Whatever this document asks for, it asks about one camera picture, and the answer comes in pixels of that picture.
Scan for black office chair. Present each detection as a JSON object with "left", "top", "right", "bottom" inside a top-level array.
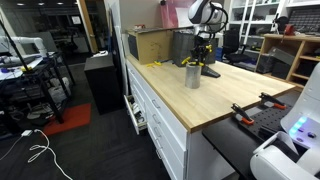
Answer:
[{"left": 222, "top": 29, "right": 251, "bottom": 66}]

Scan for red object on shelf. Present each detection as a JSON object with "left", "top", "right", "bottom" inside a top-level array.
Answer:
[{"left": 283, "top": 23, "right": 296, "bottom": 37}]

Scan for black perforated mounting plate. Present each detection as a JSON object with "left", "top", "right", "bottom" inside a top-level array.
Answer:
[{"left": 233, "top": 96, "right": 298, "bottom": 143}]

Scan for white paper sheet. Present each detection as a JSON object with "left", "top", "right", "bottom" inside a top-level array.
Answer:
[{"left": 175, "top": 7, "right": 195, "bottom": 28}]

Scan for black robot platform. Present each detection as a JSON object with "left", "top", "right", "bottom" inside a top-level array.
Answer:
[{"left": 201, "top": 89, "right": 303, "bottom": 180}]

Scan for silver cylindrical holder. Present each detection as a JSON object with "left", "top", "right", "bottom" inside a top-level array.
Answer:
[{"left": 184, "top": 62, "right": 203, "bottom": 90}]

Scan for black orange bar clamp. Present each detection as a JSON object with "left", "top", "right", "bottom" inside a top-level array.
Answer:
[
  {"left": 230, "top": 102, "right": 256, "bottom": 127},
  {"left": 258, "top": 91, "right": 288, "bottom": 110}
]

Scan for white item on cabinet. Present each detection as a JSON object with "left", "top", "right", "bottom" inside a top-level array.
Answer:
[{"left": 91, "top": 49, "right": 109, "bottom": 58}]

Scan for black storage box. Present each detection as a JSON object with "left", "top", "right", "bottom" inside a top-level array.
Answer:
[{"left": 256, "top": 53, "right": 276, "bottom": 74}]

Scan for red floor mat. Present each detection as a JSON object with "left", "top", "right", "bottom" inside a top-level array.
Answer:
[{"left": 41, "top": 102, "right": 93, "bottom": 137}]

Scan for black floor cabinet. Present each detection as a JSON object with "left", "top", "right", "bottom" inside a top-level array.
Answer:
[{"left": 83, "top": 53, "right": 125, "bottom": 116}]

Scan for black wedge tool stand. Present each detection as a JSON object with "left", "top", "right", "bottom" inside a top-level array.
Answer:
[{"left": 200, "top": 64, "right": 222, "bottom": 79}]

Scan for brown cardboard box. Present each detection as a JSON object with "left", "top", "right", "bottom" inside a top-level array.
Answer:
[{"left": 126, "top": 27, "right": 176, "bottom": 65}]

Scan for white power adapter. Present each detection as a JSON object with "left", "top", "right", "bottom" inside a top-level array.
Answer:
[{"left": 20, "top": 129, "right": 34, "bottom": 138}]

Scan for grey storage box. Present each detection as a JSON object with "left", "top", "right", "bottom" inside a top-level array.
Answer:
[{"left": 268, "top": 46, "right": 296, "bottom": 66}]

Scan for small yellow tools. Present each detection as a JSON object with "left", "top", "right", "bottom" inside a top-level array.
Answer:
[{"left": 146, "top": 60, "right": 163, "bottom": 68}]

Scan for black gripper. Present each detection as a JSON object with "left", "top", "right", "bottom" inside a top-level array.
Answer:
[{"left": 190, "top": 34, "right": 209, "bottom": 64}]

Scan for black equipment cart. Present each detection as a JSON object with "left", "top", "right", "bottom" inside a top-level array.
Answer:
[{"left": 0, "top": 49, "right": 76, "bottom": 134}]

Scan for pink plastic sheet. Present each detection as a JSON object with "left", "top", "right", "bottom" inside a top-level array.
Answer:
[{"left": 159, "top": 0, "right": 196, "bottom": 29}]

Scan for black tripod pole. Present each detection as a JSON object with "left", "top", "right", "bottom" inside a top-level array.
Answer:
[{"left": 0, "top": 19, "right": 34, "bottom": 73}]

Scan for blue bin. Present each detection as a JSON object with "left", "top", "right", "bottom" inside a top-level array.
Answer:
[{"left": 214, "top": 46, "right": 224, "bottom": 63}]

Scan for open white drawer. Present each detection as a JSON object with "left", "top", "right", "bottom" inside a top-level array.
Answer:
[{"left": 123, "top": 94, "right": 148, "bottom": 136}]

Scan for wooden door frame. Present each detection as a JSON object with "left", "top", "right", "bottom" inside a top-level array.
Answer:
[{"left": 77, "top": 0, "right": 99, "bottom": 54}]

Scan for white pipe frame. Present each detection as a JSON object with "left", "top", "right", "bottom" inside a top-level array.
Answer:
[{"left": 0, "top": 35, "right": 49, "bottom": 66}]

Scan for white shelving rack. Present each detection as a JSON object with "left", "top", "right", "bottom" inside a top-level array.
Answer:
[{"left": 226, "top": 0, "right": 320, "bottom": 38}]

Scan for wooden shelf unit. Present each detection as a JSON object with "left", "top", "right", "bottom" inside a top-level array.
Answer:
[{"left": 254, "top": 33, "right": 320, "bottom": 91}]

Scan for white drawer cabinet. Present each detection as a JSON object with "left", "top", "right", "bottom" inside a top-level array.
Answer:
[{"left": 124, "top": 59, "right": 241, "bottom": 180}]

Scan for white floor cable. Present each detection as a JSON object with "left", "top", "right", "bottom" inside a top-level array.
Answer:
[{"left": 0, "top": 128, "right": 74, "bottom": 180}]

